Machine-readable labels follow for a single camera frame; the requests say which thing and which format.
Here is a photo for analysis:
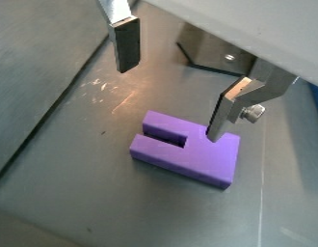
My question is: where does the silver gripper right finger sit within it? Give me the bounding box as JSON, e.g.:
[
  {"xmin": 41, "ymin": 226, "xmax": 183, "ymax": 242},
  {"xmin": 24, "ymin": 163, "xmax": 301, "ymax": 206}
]
[{"xmin": 206, "ymin": 59, "xmax": 299, "ymax": 142}]

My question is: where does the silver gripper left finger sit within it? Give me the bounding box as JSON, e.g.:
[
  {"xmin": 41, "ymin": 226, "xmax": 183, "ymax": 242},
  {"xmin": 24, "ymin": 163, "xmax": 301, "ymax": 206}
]
[{"xmin": 96, "ymin": 0, "xmax": 140, "ymax": 73}]

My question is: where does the purple double-square block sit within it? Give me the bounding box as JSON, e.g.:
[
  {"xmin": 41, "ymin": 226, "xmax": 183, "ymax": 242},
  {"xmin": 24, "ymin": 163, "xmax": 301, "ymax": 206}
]
[{"xmin": 130, "ymin": 111, "xmax": 241, "ymax": 189}]

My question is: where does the black curved holder stand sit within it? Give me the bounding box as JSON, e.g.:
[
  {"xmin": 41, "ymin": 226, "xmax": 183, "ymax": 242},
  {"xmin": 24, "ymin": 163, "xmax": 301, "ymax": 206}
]
[{"xmin": 176, "ymin": 23, "xmax": 257, "ymax": 76}]

